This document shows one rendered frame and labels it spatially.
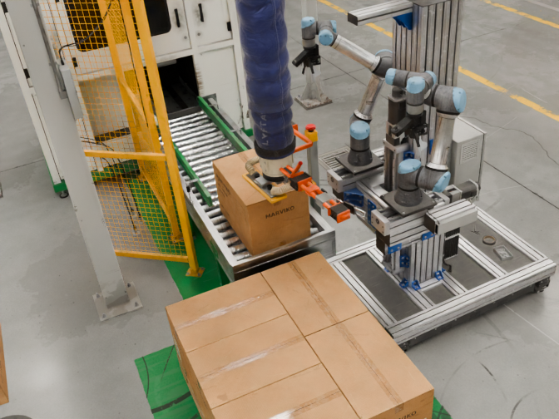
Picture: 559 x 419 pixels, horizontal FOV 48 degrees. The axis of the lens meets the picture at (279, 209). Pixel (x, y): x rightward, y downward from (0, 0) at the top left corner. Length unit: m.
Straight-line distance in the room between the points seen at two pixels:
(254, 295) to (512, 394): 1.56
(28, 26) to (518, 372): 3.34
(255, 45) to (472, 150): 1.42
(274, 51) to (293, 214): 1.16
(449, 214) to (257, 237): 1.14
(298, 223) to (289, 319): 0.69
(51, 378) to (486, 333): 2.75
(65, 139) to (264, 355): 1.70
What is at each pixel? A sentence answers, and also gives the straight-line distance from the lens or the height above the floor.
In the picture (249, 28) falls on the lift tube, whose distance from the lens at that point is 3.07.
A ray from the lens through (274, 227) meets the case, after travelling 3.84.
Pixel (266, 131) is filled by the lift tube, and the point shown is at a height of 1.48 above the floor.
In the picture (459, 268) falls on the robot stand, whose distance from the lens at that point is 4.36.
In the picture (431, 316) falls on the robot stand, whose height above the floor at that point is 0.22.
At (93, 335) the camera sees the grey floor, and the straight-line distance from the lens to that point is 4.51.
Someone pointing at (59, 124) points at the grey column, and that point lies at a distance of 3.86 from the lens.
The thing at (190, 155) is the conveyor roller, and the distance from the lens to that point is 5.15.
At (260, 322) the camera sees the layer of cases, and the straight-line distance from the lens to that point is 3.52.
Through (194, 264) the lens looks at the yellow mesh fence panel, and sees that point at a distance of 4.68.
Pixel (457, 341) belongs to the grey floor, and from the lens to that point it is 4.17.
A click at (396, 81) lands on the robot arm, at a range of 2.95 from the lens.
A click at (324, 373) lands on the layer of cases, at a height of 0.54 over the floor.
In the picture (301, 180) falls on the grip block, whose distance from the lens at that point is 3.25.
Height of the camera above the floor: 3.03
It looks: 35 degrees down
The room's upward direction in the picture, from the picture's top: 6 degrees counter-clockwise
